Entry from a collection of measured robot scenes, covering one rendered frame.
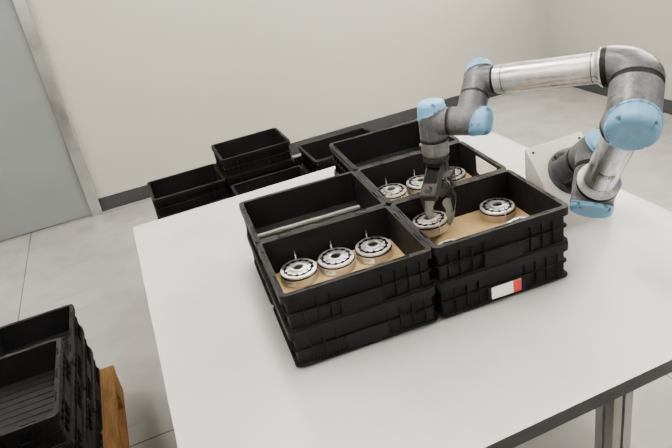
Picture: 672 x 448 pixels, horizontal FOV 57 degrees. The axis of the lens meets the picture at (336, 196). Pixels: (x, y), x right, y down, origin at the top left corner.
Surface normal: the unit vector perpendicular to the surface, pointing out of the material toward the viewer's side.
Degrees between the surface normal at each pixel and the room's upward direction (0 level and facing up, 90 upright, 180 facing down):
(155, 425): 0
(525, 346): 0
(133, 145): 90
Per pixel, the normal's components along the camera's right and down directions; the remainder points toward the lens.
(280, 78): 0.36, 0.35
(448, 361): -0.16, -0.89
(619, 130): -0.27, 0.83
